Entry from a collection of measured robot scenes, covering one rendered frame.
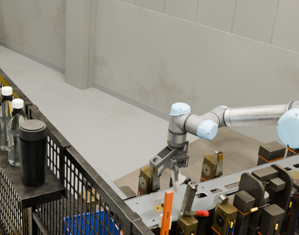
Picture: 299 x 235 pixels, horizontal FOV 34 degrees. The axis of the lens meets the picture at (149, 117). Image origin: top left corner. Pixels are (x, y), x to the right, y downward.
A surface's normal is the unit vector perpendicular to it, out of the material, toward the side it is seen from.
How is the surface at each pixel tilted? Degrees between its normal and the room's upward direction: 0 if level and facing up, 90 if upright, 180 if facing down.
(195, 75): 90
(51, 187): 0
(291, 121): 86
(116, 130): 0
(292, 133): 85
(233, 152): 0
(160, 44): 90
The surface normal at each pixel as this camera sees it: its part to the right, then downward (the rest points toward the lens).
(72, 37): -0.66, 0.26
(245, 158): 0.09, -0.90
